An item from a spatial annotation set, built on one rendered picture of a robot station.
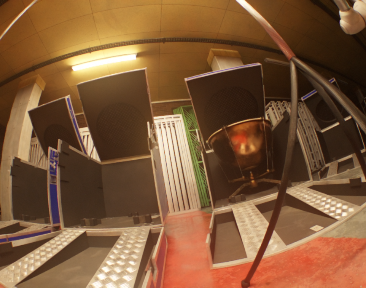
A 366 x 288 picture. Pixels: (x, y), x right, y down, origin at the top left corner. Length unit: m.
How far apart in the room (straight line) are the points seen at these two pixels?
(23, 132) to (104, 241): 2.97
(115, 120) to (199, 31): 2.42
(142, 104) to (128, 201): 1.26
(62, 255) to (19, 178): 1.56
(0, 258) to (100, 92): 1.86
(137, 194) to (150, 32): 2.85
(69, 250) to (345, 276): 1.28
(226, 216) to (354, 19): 1.97
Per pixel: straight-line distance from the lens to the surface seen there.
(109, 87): 1.99
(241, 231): 1.01
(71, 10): 3.28
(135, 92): 1.94
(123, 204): 2.22
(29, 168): 2.60
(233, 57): 3.93
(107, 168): 2.34
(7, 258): 1.15
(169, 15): 3.21
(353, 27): 1.57
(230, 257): 0.82
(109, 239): 1.27
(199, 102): 2.18
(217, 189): 2.48
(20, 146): 3.66
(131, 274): 0.71
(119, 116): 2.11
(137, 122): 2.09
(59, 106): 2.38
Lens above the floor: 0.37
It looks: 18 degrees up
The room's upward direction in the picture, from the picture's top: 11 degrees counter-clockwise
